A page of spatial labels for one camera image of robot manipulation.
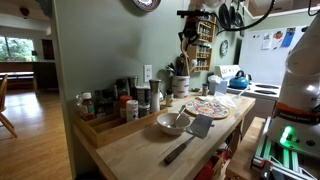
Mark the white spice shaker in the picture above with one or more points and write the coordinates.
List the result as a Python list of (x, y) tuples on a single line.
[(132, 111)]

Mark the pale wooden utensil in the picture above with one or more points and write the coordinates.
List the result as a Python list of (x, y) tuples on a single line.
[(193, 63)]

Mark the decorative wall plate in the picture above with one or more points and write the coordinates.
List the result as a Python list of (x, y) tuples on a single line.
[(146, 4)]

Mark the blue kettle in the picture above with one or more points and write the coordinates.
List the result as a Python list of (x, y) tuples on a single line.
[(239, 82)]

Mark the metal spoon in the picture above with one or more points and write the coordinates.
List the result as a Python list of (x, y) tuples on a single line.
[(179, 115)]

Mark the white wall outlet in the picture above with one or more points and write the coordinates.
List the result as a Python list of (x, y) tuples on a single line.
[(148, 73)]

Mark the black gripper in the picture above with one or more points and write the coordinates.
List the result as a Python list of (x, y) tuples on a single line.
[(191, 26)]

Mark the paper sheet red picture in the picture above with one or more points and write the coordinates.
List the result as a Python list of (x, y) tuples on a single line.
[(277, 40)]

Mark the narrow black hanging pan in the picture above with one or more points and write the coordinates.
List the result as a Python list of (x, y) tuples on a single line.
[(232, 13)]

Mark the spice jar black lid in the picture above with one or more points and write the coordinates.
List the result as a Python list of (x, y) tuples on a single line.
[(169, 98)]

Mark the wooden spice tray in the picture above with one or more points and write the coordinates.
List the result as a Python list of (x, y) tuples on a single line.
[(110, 131)]

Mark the wooden spoon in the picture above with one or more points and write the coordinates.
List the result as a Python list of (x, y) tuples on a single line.
[(183, 45)]

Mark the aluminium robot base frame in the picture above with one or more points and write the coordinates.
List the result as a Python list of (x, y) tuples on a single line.
[(276, 160)]

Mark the small wooden spice rack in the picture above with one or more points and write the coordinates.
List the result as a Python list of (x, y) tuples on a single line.
[(206, 30)]

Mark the white fridge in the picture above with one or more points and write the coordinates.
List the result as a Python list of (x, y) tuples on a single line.
[(263, 63)]

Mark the colourful floral ceramic plate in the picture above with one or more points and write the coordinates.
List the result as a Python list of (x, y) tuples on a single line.
[(207, 109)]

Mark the white bowl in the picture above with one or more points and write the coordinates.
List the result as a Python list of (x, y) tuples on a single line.
[(166, 128)]

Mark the metal kitchen utensil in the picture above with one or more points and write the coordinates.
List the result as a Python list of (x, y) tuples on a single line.
[(170, 70)]

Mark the tall white pepper mill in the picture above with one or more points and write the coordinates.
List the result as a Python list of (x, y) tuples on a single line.
[(155, 96)]

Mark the small black hanging pan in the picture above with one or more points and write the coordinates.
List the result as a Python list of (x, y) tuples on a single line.
[(239, 18)]

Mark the large wooden spice rack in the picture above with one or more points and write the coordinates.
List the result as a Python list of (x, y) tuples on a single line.
[(201, 58)]

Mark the small dark dish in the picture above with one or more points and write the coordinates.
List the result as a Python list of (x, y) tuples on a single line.
[(195, 89)]

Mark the dark glass bottle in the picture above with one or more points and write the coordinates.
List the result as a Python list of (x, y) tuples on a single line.
[(102, 104)]

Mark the white paper sheet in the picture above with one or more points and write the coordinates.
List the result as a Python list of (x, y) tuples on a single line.
[(266, 41)]

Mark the dark mill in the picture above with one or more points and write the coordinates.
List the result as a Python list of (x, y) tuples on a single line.
[(121, 86)]

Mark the steel mill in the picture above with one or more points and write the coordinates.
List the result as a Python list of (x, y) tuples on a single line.
[(133, 86)]

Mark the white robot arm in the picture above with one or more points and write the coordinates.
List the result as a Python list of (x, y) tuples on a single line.
[(300, 83)]

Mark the grey tissue box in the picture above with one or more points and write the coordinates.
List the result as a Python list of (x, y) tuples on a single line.
[(220, 88)]

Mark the black kitchen utensil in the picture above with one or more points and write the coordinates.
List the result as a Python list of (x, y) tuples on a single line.
[(179, 66)]

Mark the white ceramic utensil holder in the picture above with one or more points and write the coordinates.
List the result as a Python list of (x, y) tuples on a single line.
[(181, 87)]

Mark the bottle white cap red label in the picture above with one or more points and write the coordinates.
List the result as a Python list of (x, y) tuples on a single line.
[(87, 107)]

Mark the large black hanging pan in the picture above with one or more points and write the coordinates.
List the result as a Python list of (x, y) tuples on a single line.
[(224, 16)]

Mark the window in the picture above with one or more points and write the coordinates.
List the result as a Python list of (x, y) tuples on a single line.
[(16, 49)]

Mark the white stove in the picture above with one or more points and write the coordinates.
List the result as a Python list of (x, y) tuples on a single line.
[(260, 91)]

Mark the blue paper sheet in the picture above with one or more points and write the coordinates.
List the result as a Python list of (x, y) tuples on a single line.
[(288, 37)]

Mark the round wall clock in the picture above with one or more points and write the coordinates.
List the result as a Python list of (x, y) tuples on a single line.
[(224, 48)]

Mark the red cap spice jar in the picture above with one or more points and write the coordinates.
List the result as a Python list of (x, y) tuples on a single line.
[(124, 105)]

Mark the small glass spice jar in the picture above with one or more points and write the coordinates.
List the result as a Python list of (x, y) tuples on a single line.
[(144, 110)]

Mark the wooden chair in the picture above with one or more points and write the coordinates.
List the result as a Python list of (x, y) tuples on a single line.
[(3, 96)]

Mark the red box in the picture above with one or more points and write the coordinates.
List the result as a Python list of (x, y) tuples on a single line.
[(205, 171)]

